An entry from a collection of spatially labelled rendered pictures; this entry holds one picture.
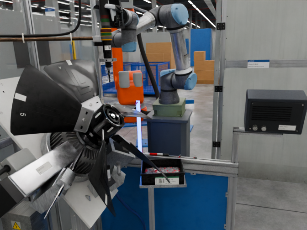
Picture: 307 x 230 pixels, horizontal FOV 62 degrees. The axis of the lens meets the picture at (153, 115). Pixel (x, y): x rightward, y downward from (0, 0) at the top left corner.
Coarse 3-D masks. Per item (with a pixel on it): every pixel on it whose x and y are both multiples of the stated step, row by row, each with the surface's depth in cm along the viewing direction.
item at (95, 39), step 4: (96, 36) 100; (100, 36) 100; (92, 40) 101; (96, 40) 100; (100, 40) 100; (96, 44) 100; (100, 44) 100; (100, 48) 101; (100, 52) 101; (100, 56) 102; (100, 60) 102; (104, 60) 101; (108, 60) 101; (112, 60) 102; (116, 60) 105
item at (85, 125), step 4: (84, 108) 94; (80, 112) 93; (84, 112) 94; (88, 112) 96; (92, 112) 97; (80, 116) 93; (84, 116) 95; (88, 116) 96; (80, 120) 94; (88, 120) 96; (76, 124) 93; (80, 124) 94; (84, 124) 95; (88, 124) 97; (76, 128) 93; (84, 128) 96; (84, 132) 96
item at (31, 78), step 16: (32, 80) 80; (48, 80) 84; (32, 96) 79; (48, 96) 83; (64, 96) 87; (16, 112) 75; (32, 112) 79; (48, 112) 83; (64, 112) 87; (16, 128) 75; (32, 128) 79; (48, 128) 84; (64, 128) 89
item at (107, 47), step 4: (104, 40) 101; (108, 40) 101; (104, 44) 101; (108, 44) 101; (104, 48) 102; (108, 48) 102; (104, 52) 103; (108, 52) 102; (104, 56) 103; (108, 56) 103; (108, 64) 104
